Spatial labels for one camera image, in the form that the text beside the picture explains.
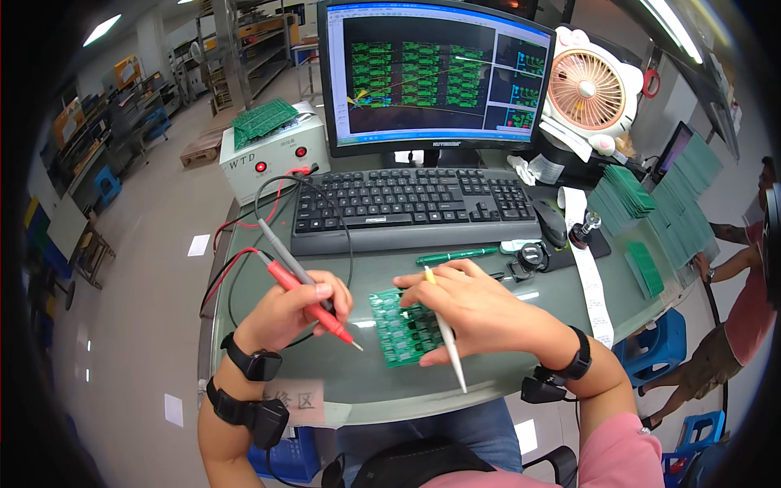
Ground row of workbenches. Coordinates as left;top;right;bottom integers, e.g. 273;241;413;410
39;54;184;203

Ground large green circuit board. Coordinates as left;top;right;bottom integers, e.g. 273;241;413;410
230;98;300;152

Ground black stamp with clear knob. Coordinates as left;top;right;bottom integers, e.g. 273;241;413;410
568;210;604;250

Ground black computer monitor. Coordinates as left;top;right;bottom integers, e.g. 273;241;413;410
316;0;558;170

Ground ceiling light tube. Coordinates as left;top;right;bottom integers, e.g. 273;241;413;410
637;0;706;65

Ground wooden pallet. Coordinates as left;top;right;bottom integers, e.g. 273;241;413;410
179;124;228;169

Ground ceiling light panel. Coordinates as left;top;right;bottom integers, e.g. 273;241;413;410
82;13;123;49

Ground green circuit board panel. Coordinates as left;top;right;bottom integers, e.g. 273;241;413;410
368;287;450;368

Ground crumpled white tissue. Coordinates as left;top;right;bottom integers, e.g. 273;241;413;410
506;154;539;187

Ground small black screen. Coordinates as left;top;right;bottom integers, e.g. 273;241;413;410
652;121;695;185

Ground person's legs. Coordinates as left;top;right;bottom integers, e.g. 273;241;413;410
335;396;525;484

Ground blue plastic crate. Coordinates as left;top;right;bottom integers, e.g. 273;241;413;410
247;426;322;485

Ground black keyboard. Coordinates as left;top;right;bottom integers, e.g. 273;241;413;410
290;167;544;257

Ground wooden stool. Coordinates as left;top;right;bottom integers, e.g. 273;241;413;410
72;212;117;291

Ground black test lead cable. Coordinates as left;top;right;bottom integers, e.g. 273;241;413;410
226;163;355;350

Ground long white paper strip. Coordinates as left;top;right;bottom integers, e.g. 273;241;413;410
558;186;616;350

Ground person's body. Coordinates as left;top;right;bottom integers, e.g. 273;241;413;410
320;411;666;488

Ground person's left hand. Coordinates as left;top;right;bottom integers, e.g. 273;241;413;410
233;270;355;357

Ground grey test probe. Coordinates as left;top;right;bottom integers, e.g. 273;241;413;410
256;218;337;316

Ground blue plastic stool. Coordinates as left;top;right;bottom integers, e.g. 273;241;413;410
611;307;689;389
92;164;123;209
661;409;727;488

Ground red test lead cable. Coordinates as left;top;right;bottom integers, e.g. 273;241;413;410
199;165;312;319

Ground black mouse pad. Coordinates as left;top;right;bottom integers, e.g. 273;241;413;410
537;224;613;273

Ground black computer mouse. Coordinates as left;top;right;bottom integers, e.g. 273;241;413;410
531;198;570;248

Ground black magnifier loupe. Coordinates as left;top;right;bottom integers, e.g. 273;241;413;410
506;242;548;283

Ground black smartwatch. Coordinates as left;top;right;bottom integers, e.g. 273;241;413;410
220;332;283;383

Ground long row of green boards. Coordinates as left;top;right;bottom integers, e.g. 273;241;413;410
646;131;725;270

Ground black wrist band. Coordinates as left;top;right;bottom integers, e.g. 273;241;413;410
205;377;290;450
521;326;593;405

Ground red test probe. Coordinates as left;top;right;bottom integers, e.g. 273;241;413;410
255;248;365;353

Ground white tester box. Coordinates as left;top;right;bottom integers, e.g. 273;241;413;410
218;101;332;207

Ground white correction tape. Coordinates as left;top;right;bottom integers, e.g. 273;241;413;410
498;238;543;255

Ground white pen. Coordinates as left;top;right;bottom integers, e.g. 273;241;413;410
423;265;469;395

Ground stack of green circuit boards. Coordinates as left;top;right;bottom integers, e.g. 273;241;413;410
586;164;657;238

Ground person's right hand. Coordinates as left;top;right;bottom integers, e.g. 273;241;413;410
393;259;579;368

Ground small pile of green boards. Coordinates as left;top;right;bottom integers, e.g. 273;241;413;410
625;240;666;300

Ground pink paper table label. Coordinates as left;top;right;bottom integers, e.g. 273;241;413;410
259;377;328;428

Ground metal shelf rack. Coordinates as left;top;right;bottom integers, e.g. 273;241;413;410
194;0;300;115

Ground black box under fan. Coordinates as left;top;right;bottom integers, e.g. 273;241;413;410
517;130;649;190

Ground green pen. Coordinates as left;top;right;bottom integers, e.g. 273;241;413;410
415;246;502;267

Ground white pink cat fan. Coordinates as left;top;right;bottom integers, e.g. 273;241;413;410
539;24;646;157

